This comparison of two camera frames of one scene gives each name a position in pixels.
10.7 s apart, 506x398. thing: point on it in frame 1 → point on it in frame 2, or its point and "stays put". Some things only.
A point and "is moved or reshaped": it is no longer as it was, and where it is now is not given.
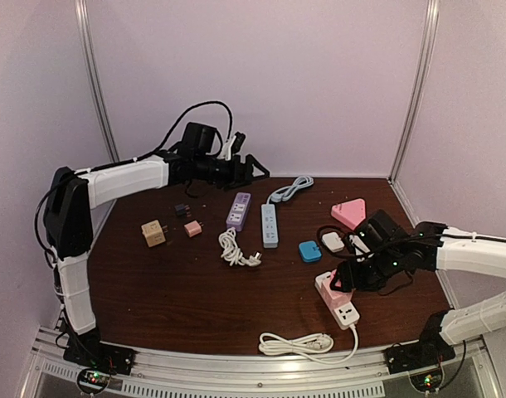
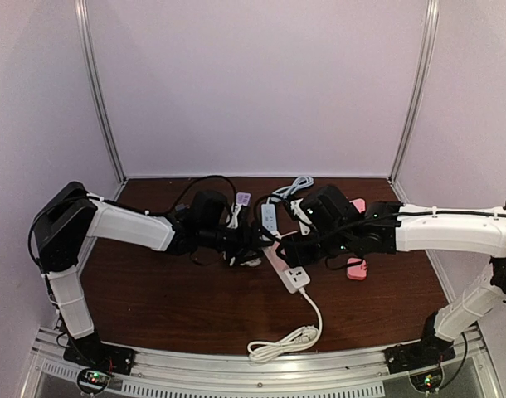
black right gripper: [347, 274] → [296, 256]
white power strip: [338, 303] → [294, 279]
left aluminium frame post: [94, 75] stays put
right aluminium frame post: [414, 104] stays put
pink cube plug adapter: [338, 283] is moved or reshaped
